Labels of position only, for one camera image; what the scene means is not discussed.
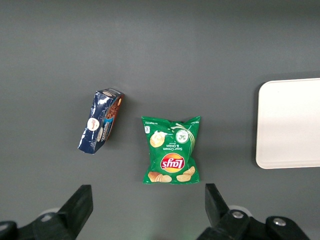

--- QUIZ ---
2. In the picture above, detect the green Lays chips bag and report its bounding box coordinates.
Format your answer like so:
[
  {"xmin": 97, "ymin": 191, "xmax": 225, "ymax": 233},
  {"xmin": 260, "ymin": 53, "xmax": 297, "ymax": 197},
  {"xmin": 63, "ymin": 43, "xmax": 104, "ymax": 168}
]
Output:
[{"xmin": 140, "ymin": 115, "xmax": 202, "ymax": 186}]

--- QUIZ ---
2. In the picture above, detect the white plastic tray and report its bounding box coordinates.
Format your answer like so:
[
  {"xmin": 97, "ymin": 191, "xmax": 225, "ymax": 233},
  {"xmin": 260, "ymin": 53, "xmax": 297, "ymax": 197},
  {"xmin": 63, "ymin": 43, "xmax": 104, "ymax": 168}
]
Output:
[{"xmin": 255, "ymin": 77, "xmax": 320, "ymax": 170}]

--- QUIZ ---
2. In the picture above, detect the blue chocolate snack box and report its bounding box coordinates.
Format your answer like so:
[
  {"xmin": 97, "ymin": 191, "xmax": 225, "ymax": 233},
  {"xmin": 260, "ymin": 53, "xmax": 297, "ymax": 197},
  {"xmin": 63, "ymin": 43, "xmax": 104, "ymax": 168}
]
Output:
[{"xmin": 77, "ymin": 87, "xmax": 125, "ymax": 156}]

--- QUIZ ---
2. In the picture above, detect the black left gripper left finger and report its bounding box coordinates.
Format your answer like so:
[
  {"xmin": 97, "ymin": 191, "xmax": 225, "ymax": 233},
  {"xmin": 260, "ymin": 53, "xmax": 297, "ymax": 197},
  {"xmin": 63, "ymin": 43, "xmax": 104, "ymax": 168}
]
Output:
[{"xmin": 0, "ymin": 184, "xmax": 94, "ymax": 240}]

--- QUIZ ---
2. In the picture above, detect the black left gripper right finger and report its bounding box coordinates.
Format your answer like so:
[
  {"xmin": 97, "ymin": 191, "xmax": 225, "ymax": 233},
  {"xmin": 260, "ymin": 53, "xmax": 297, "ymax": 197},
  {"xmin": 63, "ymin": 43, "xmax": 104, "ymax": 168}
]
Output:
[{"xmin": 196, "ymin": 183, "xmax": 312, "ymax": 240}]

